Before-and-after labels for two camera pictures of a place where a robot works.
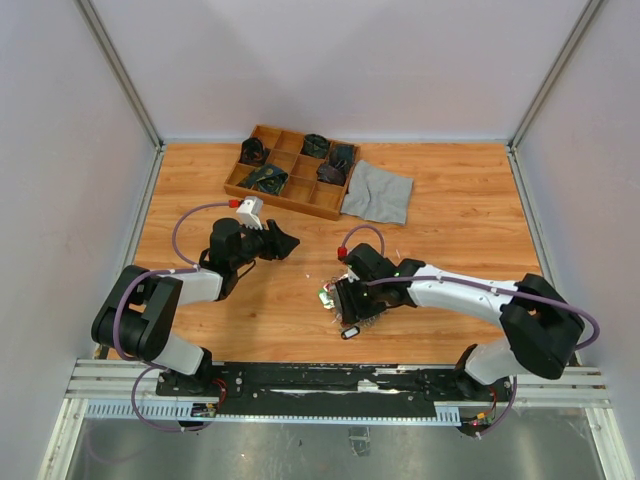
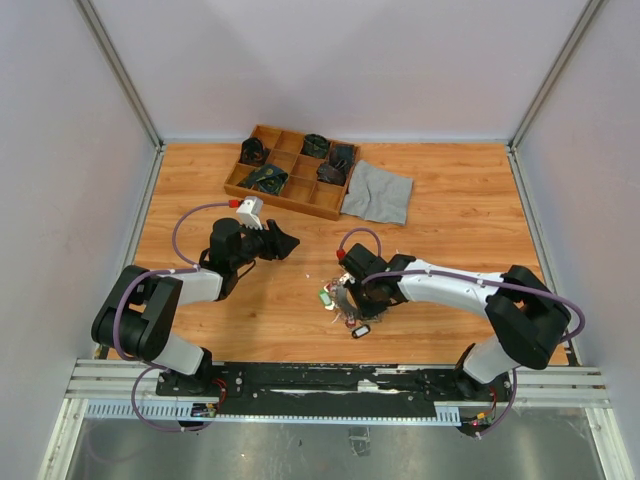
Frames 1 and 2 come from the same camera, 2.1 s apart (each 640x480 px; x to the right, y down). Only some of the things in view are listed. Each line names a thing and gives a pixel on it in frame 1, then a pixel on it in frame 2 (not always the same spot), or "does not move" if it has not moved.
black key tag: x=351 y=332 -> x=361 y=331
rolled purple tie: x=332 y=175 does not move
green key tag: x=326 y=299 does not move
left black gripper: x=278 y=245 does not move
